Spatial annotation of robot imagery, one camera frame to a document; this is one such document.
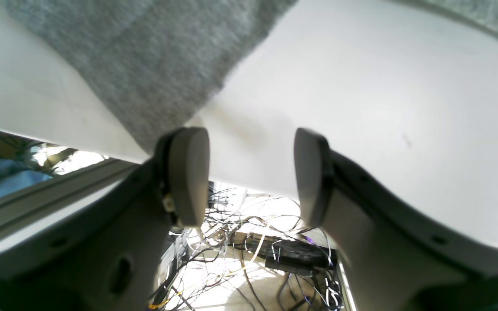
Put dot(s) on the grey T-shirt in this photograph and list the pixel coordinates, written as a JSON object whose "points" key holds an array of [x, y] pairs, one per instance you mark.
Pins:
{"points": [[152, 63]]}

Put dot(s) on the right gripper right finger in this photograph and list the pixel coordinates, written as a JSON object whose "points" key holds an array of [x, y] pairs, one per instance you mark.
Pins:
{"points": [[394, 257]]}

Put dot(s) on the black power strip on floor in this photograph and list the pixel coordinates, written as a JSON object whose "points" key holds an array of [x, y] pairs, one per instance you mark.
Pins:
{"points": [[292, 256]]}

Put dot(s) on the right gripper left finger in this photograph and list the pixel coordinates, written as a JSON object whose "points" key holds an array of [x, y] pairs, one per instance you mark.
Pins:
{"points": [[92, 240]]}

